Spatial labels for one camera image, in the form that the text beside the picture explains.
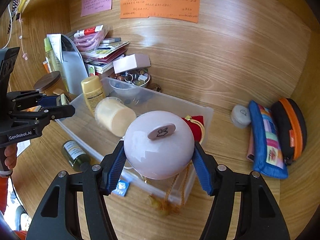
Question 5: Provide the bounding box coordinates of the blue Max staples box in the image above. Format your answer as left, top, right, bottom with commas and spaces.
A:
112, 179, 130, 197

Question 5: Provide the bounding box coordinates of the dark green pump bottle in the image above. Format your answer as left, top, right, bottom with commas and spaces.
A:
61, 140, 91, 172

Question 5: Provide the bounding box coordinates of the gourd charm with cord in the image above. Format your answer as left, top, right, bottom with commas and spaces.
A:
139, 163, 195, 216

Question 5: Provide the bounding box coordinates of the orange sticky note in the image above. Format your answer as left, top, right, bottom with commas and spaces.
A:
120, 0, 200, 23

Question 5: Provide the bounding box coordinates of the left hand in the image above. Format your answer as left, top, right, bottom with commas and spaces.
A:
4, 144, 17, 170

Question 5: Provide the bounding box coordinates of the gold lotion bottle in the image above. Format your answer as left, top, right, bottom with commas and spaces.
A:
81, 76, 106, 115

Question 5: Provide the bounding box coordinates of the red drawstring pouch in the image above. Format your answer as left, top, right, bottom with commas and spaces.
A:
182, 115, 206, 144

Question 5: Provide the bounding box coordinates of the cream candle jar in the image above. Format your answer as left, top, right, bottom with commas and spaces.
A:
94, 97, 137, 137

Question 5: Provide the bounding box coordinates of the pink item in bag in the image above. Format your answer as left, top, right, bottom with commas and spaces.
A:
73, 30, 107, 51

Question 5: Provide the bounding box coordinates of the white rectangular box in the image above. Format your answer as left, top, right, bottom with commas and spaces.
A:
113, 54, 151, 74

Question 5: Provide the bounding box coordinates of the small green patterned eraser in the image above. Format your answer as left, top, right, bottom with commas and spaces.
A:
56, 94, 69, 106

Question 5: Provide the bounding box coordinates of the black orange zip case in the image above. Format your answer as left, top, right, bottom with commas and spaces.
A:
271, 98, 307, 165

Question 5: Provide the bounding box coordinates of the pink round box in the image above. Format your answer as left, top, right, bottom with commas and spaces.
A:
124, 111, 195, 180

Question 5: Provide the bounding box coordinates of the white file holder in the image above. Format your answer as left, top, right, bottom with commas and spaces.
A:
47, 34, 88, 96

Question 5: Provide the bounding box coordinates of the red white tube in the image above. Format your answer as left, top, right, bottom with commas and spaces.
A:
73, 24, 104, 38

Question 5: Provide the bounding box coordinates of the clear plastic storage bin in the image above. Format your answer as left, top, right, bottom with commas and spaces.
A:
59, 77, 214, 205

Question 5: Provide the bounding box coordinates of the brown mug with lid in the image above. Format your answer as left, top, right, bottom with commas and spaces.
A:
33, 71, 72, 101

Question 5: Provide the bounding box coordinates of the glass bowl of trinkets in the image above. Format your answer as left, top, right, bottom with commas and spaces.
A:
108, 68, 151, 98

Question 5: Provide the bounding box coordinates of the small white round case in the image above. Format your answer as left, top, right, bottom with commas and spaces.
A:
231, 105, 251, 129

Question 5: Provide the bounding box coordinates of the pink sticky note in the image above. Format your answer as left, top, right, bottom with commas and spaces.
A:
81, 0, 112, 17

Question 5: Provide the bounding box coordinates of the stack of booklets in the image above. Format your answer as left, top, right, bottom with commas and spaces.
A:
80, 41, 130, 76

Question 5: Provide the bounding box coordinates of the blue colourful pouch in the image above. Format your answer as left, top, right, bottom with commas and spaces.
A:
248, 100, 289, 179

